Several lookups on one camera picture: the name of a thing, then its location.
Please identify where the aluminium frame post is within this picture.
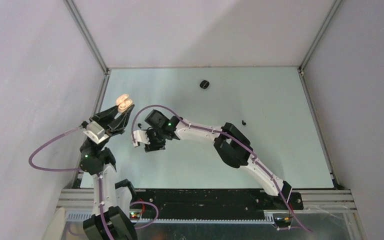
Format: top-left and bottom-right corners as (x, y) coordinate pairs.
(297, 0), (345, 190)
(63, 0), (109, 75)

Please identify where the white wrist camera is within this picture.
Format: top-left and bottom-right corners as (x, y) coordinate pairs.
(83, 121), (110, 145)
(132, 129), (150, 148)

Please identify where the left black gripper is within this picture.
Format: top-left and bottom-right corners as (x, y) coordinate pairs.
(89, 99), (134, 150)

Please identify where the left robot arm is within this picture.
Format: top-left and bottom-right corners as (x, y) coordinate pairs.
(79, 105), (138, 240)

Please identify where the black earbud charging case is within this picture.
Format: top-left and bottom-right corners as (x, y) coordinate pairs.
(199, 80), (210, 90)

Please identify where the right aluminium frame post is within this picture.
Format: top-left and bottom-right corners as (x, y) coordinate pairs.
(297, 0), (345, 190)

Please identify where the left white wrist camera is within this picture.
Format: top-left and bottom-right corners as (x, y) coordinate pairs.
(83, 121), (110, 145)

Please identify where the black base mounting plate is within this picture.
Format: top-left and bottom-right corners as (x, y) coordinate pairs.
(132, 188), (304, 221)

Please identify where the left aluminium frame post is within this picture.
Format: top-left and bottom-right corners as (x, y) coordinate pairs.
(63, 0), (109, 75)

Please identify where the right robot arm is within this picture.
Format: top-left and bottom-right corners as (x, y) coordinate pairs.
(132, 109), (294, 210)

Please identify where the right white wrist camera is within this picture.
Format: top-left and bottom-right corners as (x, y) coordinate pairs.
(132, 129), (150, 148)

